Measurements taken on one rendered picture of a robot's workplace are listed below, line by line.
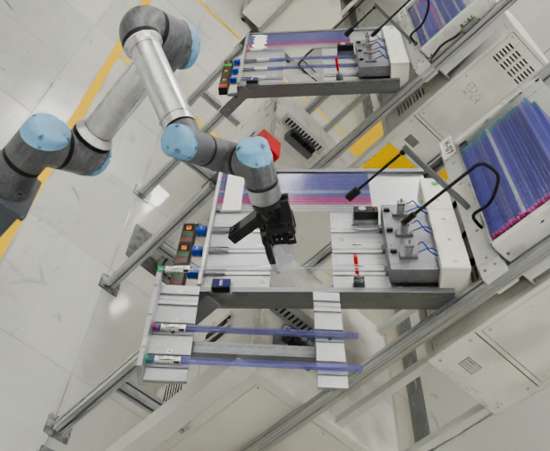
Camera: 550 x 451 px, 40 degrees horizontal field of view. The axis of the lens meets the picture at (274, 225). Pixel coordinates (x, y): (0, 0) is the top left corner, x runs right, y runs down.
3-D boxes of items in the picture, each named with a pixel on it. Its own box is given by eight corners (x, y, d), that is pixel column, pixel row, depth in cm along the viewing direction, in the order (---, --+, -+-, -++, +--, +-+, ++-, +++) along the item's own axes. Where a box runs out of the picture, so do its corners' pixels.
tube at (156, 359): (146, 362, 175) (145, 358, 174) (147, 358, 176) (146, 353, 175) (362, 371, 176) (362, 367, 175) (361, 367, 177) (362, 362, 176)
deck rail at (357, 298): (198, 308, 211) (196, 291, 208) (198, 303, 213) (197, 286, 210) (452, 310, 208) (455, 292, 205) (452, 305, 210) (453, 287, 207)
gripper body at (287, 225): (297, 246, 179) (287, 205, 172) (262, 252, 180) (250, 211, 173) (297, 227, 185) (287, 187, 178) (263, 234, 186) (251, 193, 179)
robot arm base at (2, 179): (-29, 178, 197) (-9, 155, 193) (-11, 149, 209) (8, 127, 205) (21, 211, 203) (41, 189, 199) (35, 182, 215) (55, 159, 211)
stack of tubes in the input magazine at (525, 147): (491, 237, 199) (578, 174, 188) (459, 148, 242) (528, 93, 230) (520, 265, 204) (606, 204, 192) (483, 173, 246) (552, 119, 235)
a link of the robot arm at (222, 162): (191, 130, 174) (225, 137, 167) (223, 140, 183) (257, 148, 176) (182, 162, 174) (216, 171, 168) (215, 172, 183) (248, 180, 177)
